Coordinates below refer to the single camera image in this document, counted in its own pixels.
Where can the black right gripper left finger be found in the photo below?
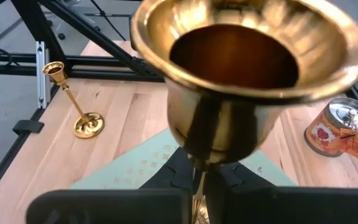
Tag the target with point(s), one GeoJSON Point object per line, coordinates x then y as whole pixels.
{"type": "Point", "coordinates": [104, 208]}

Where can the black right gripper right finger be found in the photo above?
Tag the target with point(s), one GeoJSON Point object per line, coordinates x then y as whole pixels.
{"type": "Point", "coordinates": [291, 208]}

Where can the orange heart-print candle tin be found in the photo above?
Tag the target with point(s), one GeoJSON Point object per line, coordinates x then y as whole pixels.
{"type": "Point", "coordinates": [322, 137]}

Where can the gold candlestick holder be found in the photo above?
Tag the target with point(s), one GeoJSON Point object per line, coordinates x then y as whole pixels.
{"type": "Point", "coordinates": [89, 126]}
{"type": "Point", "coordinates": [222, 124]}

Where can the green perforated metal shelf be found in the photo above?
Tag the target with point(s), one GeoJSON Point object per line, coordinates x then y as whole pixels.
{"type": "Point", "coordinates": [129, 168]}

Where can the black aluminium table frame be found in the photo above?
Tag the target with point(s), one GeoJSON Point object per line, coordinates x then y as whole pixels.
{"type": "Point", "coordinates": [110, 75]}

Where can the silver metal bracket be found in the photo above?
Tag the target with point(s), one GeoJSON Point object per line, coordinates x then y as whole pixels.
{"type": "Point", "coordinates": [43, 77]}

